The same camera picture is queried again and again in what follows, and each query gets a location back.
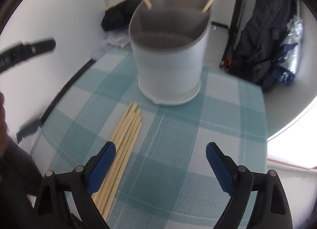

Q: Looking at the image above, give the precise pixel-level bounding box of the person's left hand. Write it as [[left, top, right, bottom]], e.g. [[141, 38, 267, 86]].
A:
[[0, 93, 10, 155]]

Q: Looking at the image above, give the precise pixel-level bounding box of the grey plastic parcel bag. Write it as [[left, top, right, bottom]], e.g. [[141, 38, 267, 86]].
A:
[[91, 45, 109, 61]]

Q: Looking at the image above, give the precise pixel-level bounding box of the black jacket pile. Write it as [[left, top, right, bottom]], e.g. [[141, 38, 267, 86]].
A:
[[101, 0, 142, 32]]

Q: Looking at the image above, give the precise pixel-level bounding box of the white plastic parcel bag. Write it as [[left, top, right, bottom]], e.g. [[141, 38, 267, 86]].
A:
[[105, 31, 131, 48]]

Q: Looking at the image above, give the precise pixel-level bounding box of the teal checkered placemat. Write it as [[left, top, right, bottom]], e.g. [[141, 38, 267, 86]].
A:
[[31, 50, 267, 228]]

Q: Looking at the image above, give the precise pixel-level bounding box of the white grey utensil holder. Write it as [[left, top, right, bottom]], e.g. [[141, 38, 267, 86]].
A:
[[128, 0, 211, 106]]

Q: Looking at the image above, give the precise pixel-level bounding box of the black backpack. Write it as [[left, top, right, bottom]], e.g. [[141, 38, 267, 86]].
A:
[[228, 0, 296, 92]]

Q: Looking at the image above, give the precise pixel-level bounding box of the silver blue folded umbrella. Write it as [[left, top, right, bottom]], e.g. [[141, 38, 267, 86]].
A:
[[272, 0, 304, 85]]

